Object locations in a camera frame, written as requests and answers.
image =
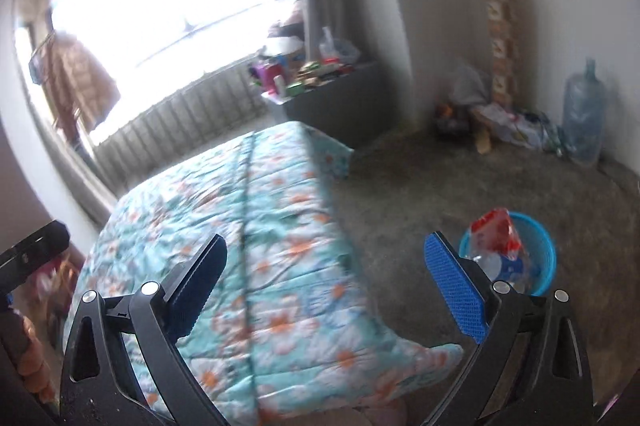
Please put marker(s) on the blue plastic basket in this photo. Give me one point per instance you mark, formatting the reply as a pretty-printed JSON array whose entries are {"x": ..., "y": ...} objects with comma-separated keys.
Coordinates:
[{"x": 542, "y": 256}]

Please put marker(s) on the red thermos bottle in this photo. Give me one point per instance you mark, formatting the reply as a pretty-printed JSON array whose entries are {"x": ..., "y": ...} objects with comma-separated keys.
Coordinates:
[{"x": 276, "y": 76}]

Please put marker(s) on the floral quilt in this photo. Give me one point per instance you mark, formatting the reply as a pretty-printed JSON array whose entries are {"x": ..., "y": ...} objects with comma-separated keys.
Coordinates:
[{"x": 275, "y": 231}]

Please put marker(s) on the large clear water bottle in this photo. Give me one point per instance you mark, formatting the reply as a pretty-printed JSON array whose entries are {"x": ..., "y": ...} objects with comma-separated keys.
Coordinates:
[{"x": 585, "y": 116}]

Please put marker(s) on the red and white plastic bag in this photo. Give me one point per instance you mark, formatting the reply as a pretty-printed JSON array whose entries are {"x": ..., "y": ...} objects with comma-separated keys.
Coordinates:
[{"x": 492, "y": 231}]

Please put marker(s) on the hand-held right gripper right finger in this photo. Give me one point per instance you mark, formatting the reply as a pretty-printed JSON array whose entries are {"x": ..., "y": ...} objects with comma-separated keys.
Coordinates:
[{"x": 455, "y": 286}]

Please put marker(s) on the pile of mixed packaging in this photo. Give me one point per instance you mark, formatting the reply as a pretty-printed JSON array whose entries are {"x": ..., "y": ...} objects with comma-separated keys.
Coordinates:
[{"x": 510, "y": 121}]

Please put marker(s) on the person's left hand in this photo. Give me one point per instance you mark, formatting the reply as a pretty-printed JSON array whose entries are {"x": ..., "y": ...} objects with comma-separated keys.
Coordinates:
[{"x": 32, "y": 356}]

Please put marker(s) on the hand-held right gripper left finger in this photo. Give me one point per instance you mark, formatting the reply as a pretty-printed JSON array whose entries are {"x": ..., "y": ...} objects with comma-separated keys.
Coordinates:
[{"x": 195, "y": 286}]

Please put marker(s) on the beige puffer jacket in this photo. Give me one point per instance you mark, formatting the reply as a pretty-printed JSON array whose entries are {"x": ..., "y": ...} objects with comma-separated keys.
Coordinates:
[{"x": 80, "y": 81}]

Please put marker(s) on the grey cabinet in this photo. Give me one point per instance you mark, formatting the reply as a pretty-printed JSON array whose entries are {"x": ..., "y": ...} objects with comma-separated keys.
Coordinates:
[{"x": 330, "y": 106}]

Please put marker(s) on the metal window railing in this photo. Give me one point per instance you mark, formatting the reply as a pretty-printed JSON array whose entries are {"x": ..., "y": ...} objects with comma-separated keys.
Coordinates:
[{"x": 175, "y": 121}]

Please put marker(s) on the tall printed cardboard box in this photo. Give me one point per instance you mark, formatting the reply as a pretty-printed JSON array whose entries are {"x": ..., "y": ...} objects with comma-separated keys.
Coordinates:
[{"x": 500, "y": 46}]

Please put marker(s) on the grey plastic bag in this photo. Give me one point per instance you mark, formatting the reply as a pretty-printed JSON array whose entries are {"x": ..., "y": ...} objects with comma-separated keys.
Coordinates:
[{"x": 470, "y": 86}]

